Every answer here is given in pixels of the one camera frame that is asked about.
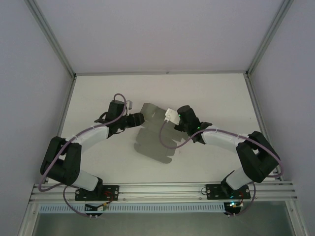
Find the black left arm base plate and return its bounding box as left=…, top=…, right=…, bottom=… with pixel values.
left=75, top=184, right=120, bottom=202

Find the black cable connector bracket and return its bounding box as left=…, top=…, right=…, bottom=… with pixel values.
left=84, top=203, right=109, bottom=219
left=223, top=201, right=244, bottom=217

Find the aluminium frame post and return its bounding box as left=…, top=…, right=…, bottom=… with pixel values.
left=245, top=0, right=295, bottom=76
left=26, top=0, right=76, bottom=77

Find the aluminium table side rail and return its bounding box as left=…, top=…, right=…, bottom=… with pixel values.
left=245, top=73, right=283, bottom=183
left=42, top=76, right=77, bottom=184

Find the aluminium table rear rail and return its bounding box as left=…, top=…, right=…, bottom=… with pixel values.
left=74, top=70, right=248, bottom=76

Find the white slotted cable duct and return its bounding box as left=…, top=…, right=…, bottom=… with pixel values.
left=39, top=203, right=226, bottom=213

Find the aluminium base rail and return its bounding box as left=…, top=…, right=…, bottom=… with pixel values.
left=30, top=181, right=300, bottom=204

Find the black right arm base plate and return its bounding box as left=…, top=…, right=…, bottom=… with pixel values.
left=206, top=183, right=251, bottom=200

